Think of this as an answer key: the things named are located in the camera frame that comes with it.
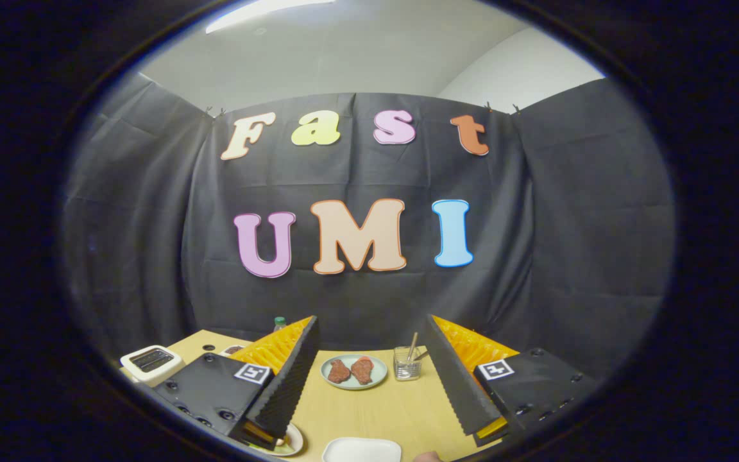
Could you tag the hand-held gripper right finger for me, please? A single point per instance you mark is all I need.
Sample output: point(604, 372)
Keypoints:
point(456, 385)

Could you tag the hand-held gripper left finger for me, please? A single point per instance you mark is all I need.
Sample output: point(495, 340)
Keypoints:
point(286, 385)

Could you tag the brown meat piece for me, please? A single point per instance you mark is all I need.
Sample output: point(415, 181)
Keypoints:
point(363, 371)
point(339, 371)

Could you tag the round beige plate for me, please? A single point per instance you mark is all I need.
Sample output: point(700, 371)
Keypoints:
point(296, 439)

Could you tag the brown seed pile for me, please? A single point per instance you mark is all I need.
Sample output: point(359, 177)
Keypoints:
point(235, 350)

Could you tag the clear green-capped water bottle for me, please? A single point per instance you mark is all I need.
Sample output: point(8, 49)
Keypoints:
point(280, 323)

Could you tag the light blue oval plate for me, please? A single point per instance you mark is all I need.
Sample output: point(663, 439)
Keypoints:
point(355, 387)

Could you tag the white divided seasoning dish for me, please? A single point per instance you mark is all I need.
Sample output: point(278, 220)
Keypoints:
point(223, 352)

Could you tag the small white plate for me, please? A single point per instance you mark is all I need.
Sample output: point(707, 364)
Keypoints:
point(362, 450)

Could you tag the white toaster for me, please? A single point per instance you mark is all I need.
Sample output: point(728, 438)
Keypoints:
point(145, 376)

